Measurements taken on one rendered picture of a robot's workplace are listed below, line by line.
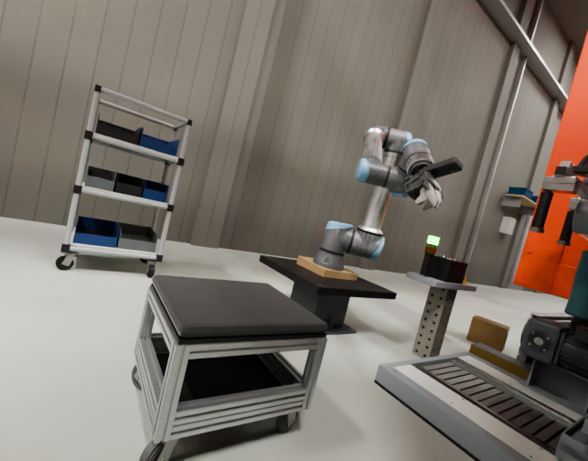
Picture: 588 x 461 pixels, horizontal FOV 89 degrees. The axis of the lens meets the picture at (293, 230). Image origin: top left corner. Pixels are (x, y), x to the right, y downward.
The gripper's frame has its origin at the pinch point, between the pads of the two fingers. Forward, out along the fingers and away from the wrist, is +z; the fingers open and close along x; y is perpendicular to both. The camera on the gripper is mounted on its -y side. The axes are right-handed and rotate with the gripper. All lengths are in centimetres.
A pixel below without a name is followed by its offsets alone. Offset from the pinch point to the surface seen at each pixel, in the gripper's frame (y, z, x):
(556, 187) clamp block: -23, -24, -40
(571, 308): -3, -5, -81
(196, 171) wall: 205, -182, 65
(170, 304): 43, 42, 47
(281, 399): 46, 50, 11
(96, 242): 153, -25, 84
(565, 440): 12, 40, -67
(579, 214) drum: -24, -23, -55
